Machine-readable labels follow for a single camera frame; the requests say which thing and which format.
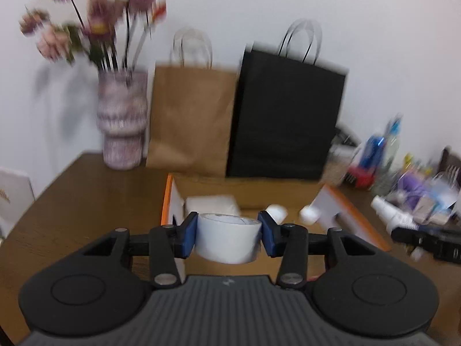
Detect white tape roll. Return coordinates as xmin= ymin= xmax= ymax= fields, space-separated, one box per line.
xmin=194 ymin=213 xmax=262 ymax=265

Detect white translucent plastic container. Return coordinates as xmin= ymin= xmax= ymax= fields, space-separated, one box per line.
xmin=184 ymin=195 xmax=241 ymax=216

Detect orange cardboard box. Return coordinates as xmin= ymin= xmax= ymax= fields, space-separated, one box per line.
xmin=161 ymin=173 xmax=392 ymax=282

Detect white spray bottle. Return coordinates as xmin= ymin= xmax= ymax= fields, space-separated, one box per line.
xmin=370 ymin=196 xmax=418 ymax=234

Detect dark wooden chair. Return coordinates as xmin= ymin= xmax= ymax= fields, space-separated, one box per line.
xmin=438 ymin=146 xmax=461 ymax=187

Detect clear blue-capped bottle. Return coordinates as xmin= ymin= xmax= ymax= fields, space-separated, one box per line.
xmin=372 ymin=114 xmax=403 ymax=196

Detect red small box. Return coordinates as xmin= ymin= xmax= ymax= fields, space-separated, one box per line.
xmin=343 ymin=166 xmax=375 ymax=190

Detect clear lidded storage container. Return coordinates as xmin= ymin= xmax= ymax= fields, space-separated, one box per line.
xmin=321 ymin=125 xmax=361 ymax=187

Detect blue packaged item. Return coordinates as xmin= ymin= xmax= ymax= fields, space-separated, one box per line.
xmin=359 ymin=134 xmax=385 ymax=172

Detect black paper bag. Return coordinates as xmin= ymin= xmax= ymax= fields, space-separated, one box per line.
xmin=226 ymin=19 xmax=347 ymax=180

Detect brown paper bag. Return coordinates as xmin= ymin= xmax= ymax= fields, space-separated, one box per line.
xmin=146 ymin=27 xmax=238 ymax=177

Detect purple textured vase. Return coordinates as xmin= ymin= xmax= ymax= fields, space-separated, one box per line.
xmin=96 ymin=69 xmax=148 ymax=170

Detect white booklet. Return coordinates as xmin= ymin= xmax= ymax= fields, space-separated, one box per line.
xmin=0 ymin=167 xmax=35 ymax=239

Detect dried pink flowers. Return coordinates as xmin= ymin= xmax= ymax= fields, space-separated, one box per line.
xmin=19 ymin=0 xmax=167 ymax=72

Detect purple item in wire basket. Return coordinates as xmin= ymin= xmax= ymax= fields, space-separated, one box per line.
xmin=398 ymin=170 xmax=461 ymax=224

